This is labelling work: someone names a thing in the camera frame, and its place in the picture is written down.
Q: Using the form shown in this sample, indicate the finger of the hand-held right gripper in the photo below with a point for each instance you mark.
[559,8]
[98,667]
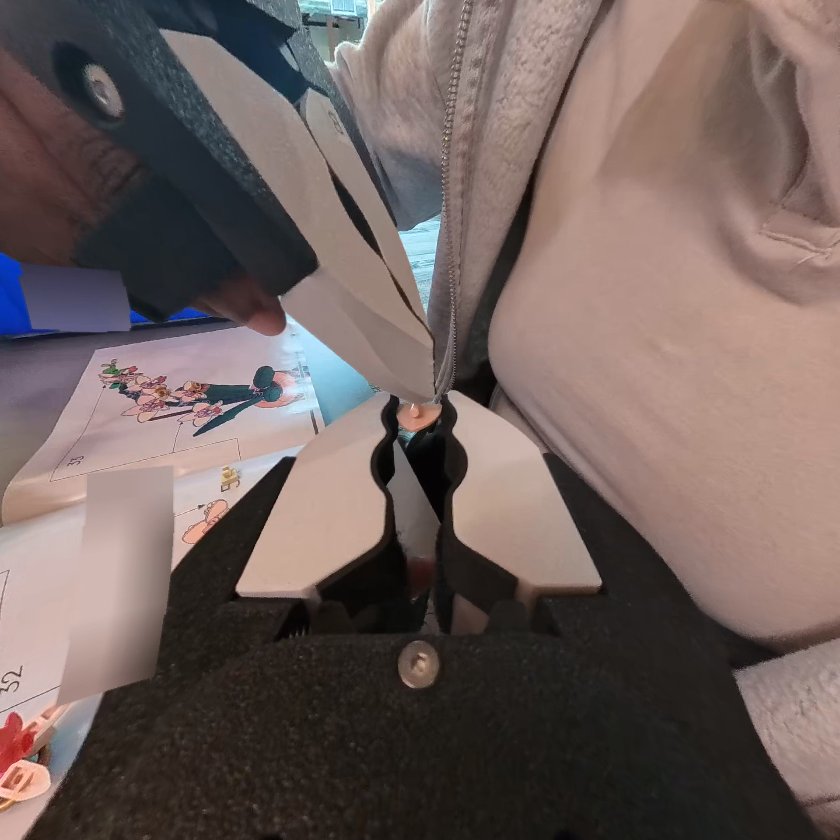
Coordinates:
[367,184]
[289,197]

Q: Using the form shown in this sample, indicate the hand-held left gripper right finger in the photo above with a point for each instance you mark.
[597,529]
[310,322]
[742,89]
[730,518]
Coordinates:
[518,518]

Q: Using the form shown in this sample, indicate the blue plastic bin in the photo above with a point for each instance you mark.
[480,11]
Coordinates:
[10,295]

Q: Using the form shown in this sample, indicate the grey desk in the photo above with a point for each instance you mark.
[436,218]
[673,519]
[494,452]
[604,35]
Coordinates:
[26,394]

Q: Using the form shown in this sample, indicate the pink petal brick piece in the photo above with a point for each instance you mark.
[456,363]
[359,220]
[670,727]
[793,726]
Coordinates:
[420,415]

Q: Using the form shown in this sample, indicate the person's left forearm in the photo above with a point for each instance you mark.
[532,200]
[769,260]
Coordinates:
[794,722]

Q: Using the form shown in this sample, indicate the open instruction booklet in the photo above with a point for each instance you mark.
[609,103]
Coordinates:
[216,446]

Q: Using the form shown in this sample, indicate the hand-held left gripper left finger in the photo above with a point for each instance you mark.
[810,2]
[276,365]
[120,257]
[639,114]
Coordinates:
[315,518]

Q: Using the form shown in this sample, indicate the person's right hand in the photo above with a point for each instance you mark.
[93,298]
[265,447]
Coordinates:
[46,177]

